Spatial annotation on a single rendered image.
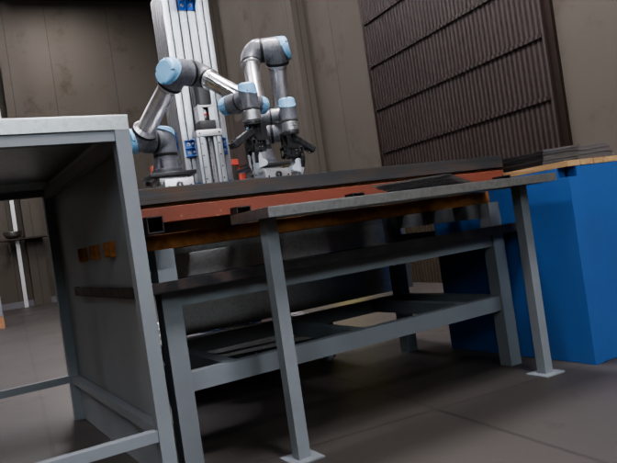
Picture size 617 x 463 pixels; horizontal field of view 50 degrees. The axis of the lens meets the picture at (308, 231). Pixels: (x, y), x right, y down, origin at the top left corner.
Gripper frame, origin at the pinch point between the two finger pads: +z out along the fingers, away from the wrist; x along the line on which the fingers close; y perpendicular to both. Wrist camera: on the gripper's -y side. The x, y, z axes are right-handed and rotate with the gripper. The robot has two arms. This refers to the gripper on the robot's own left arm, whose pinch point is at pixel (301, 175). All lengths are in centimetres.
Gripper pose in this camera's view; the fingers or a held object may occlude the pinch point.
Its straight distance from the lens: 298.2
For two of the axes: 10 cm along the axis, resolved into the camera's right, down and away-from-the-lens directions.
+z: 1.4, 9.9, 0.0
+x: 5.0, -0.7, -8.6
